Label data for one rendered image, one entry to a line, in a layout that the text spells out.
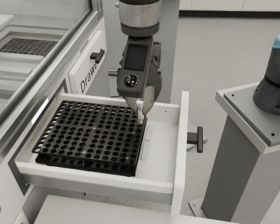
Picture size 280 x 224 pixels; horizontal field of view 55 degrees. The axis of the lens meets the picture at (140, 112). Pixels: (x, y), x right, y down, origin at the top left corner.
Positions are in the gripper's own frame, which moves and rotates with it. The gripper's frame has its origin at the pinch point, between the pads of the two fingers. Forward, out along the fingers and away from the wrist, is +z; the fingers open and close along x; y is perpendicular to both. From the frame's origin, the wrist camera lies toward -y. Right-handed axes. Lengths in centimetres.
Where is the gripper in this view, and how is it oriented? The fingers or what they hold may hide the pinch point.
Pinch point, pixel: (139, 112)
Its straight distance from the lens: 61.1
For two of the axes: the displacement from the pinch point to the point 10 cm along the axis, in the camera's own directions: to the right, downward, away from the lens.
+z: 0.2, 7.5, 6.6
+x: -9.8, -1.0, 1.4
